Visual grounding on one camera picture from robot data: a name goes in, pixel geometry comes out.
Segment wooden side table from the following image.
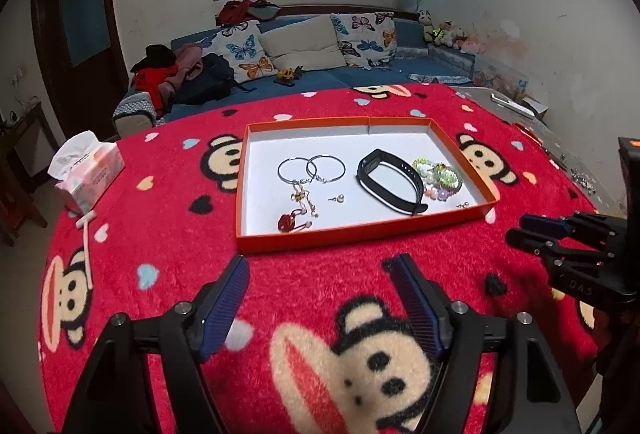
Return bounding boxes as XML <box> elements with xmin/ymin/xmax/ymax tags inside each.
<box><xmin>0</xmin><ymin>101</ymin><xmax>59</xmax><ymax>245</ymax></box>

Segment panda plush toy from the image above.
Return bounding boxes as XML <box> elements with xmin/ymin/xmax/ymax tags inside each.
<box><xmin>416</xmin><ymin>9</ymin><xmax>434</xmax><ymax>42</ymax></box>

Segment red monkey printed blanket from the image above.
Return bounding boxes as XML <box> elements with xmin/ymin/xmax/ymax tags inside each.
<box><xmin>37</xmin><ymin>82</ymin><xmax>617</xmax><ymax>434</ymax></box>

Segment thin silver bangle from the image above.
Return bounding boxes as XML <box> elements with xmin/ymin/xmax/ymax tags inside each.
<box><xmin>277</xmin><ymin>156</ymin><xmax>319</xmax><ymax>184</ymax></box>

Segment butterfly print pillow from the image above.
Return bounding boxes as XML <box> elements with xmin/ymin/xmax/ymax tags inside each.
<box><xmin>207</xmin><ymin>19</ymin><xmax>279</xmax><ymax>84</ymax></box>
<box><xmin>330</xmin><ymin>10</ymin><xmax>397</xmax><ymax>70</ymax></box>

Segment gold chain pendant with beads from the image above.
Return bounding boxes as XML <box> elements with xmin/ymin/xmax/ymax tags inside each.
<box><xmin>291</xmin><ymin>179</ymin><xmax>321</xmax><ymax>219</ymax></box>

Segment pastel flower bead bracelet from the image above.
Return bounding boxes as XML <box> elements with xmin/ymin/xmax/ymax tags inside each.
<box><xmin>421</xmin><ymin>174</ymin><xmax>451</xmax><ymax>204</ymax></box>

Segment beige pillow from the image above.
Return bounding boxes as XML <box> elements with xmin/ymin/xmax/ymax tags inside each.
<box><xmin>258</xmin><ymin>16</ymin><xmax>347</xmax><ymax>73</ymax></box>

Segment grey-green cloth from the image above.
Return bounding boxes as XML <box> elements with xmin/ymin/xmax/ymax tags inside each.
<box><xmin>250</xmin><ymin>2</ymin><xmax>281</xmax><ymax>22</ymax></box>

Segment silver hoop earring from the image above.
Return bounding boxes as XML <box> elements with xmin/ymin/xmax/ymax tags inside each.
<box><xmin>306</xmin><ymin>155</ymin><xmax>347</xmax><ymax>184</ymax></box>

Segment scattered small metal trinkets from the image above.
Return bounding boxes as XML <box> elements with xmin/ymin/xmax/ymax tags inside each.
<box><xmin>569</xmin><ymin>165</ymin><xmax>602</xmax><ymax>193</ymax></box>

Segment pink cloth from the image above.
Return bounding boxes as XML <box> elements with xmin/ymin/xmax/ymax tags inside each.
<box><xmin>157</xmin><ymin>43</ymin><xmax>206</xmax><ymax>100</ymax></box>

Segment pink tissue pack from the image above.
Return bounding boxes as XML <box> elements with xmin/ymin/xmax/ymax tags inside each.
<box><xmin>47</xmin><ymin>129</ymin><xmax>126</xmax><ymax>217</ymax></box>

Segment red charm pendant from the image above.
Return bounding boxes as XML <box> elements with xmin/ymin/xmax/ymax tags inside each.
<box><xmin>277</xmin><ymin>211</ymin><xmax>312</xmax><ymax>234</ymax></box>

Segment orange tray with white inside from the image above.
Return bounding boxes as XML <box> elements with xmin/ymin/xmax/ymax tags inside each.
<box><xmin>234</xmin><ymin>116</ymin><xmax>501</xmax><ymax>255</ymax></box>

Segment green bead bracelet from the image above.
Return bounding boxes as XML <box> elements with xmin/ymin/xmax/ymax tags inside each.
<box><xmin>412</xmin><ymin>156</ymin><xmax>464</xmax><ymax>194</ymax></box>

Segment black cloth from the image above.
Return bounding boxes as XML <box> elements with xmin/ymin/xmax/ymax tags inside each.
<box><xmin>130</xmin><ymin>44</ymin><xmax>177</xmax><ymax>73</ymax></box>

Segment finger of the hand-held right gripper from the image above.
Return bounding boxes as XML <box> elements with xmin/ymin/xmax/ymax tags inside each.
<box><xmin>505</xmin><ymin>228</ymin><xmax>612</xmax><ymax>266</ymax></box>
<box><xmin>519</xmin><ymin>213</ymin><xmax>609</xmax><ymax>238</ymax></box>

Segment white plastic stick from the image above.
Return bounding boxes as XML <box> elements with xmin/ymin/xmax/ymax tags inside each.
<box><xmin>75</xmin><ymin>210</ymin><xmax>97</xmax><ymax>288</ymax></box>

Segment yellow toy truck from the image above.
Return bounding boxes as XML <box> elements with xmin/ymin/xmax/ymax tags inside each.
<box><xmin>273</xmin><ymin>65</ymin><xmax>305</xmax><ymax>88</ymax></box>

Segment dark wooden door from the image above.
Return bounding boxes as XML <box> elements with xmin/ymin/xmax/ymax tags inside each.
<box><xmin>30</xmin><ymin>0</ymin><xmax>130</xmax><ymax>140</ymax></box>

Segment black backpack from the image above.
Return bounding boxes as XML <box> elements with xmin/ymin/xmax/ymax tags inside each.
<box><xmin>174</xmin><ymin>53</ymin><xmax>251</xmax><ymax>106</ymax></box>

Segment grey knit throw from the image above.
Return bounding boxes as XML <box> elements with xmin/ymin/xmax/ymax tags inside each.
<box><xmin>112</xmin><ymin>91</ymin><xmax>159</xmax><ymax>138</ymax></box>

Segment pile of plush toys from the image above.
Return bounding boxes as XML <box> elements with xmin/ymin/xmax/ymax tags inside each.
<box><xmin>431</xmin><ymin>20</ymin><xmax>479</xmax><ymax>56</ymax></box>

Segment blue sofa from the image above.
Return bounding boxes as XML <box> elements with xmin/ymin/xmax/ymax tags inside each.
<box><xmin>112</xmin><ymin>12</ymin><xmax>476</xmax><ymax>140</ymax></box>

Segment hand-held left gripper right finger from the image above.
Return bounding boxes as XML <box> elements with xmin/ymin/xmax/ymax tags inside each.
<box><xmin>389</xmin><ymin>253</ymin><xmax>576</xmax><ymax>434</ymax></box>

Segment black smart band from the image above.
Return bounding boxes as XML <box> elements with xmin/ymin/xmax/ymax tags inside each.
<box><xmin>355</xmin><ymin>147</ymin><xmax>430</xmax><ymax>217</ymax></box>

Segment red clothes on windowsill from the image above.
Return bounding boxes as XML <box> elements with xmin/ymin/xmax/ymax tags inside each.
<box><xmin>217</xmin><ymin>0</ymin><xmax>261</xmax><ymax>26</ymax></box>

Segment red cloth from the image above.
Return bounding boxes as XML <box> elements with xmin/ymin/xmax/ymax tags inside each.
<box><xmin>134</xmin><ymin>66</ymin><xmax>181</xmax><ymax>108</ymax></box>

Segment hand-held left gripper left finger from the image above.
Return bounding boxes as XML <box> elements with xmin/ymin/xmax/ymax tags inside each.
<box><xmin>60</xmin><ymin>254</ymin><xmax>251</xmax><ymax>434</ymax></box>

